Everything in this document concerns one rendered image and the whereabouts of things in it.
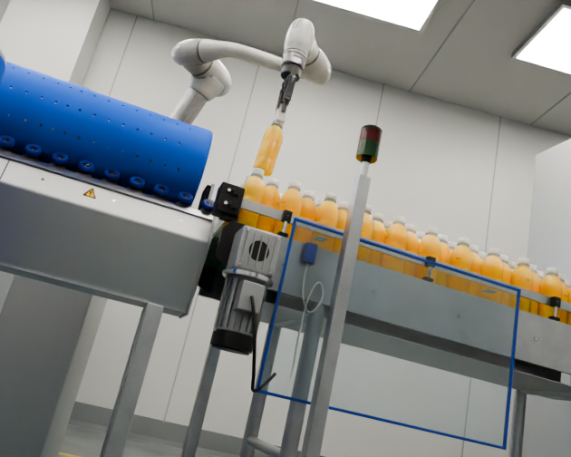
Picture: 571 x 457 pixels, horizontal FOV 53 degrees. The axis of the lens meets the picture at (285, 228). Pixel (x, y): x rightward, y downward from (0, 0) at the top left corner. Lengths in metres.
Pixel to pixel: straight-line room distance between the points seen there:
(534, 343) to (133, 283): 1.30
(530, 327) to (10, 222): 1.64
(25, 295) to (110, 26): 3.57
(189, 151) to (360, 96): 3.68
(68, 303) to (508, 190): 4.17
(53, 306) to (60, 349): 0.16
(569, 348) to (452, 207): 3.17
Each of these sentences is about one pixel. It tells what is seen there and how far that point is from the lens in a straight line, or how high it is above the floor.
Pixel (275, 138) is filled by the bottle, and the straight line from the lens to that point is 2.04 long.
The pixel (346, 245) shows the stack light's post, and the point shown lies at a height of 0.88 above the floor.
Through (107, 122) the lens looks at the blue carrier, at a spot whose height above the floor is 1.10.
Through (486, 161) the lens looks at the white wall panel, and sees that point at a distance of 5.51.
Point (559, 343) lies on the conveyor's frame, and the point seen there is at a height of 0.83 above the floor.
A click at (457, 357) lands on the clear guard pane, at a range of 1.84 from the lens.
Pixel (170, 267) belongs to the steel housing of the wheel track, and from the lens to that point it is 1.71.
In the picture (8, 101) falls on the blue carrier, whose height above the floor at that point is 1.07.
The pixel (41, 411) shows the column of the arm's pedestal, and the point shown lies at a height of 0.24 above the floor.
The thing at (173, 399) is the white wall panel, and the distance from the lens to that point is 4.49.
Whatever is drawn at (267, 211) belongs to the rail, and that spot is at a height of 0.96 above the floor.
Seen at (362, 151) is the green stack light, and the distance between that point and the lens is 1.68.
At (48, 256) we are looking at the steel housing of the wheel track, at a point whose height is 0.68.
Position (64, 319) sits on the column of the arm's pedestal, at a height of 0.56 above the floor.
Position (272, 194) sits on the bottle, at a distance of 1.80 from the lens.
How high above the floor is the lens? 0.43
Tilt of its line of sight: 17 degrees up
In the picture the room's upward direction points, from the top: 13 degrees clockwise
